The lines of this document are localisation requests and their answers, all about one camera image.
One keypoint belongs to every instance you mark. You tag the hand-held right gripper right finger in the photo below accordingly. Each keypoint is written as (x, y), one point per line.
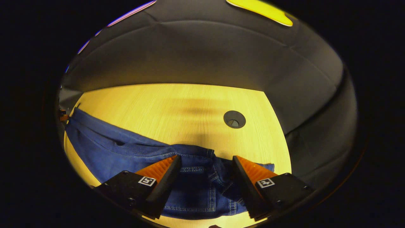
(246, 190)

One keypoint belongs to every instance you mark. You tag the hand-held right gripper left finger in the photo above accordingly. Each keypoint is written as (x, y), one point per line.
(164, 186)

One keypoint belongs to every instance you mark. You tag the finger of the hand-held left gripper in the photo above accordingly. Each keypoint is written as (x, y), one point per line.
(64, 117)

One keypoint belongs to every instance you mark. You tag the blue denim jeans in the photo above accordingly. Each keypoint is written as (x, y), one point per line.
(126, 155)

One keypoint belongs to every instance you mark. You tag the black backdrop cloth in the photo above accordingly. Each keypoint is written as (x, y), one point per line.
(205, 53)

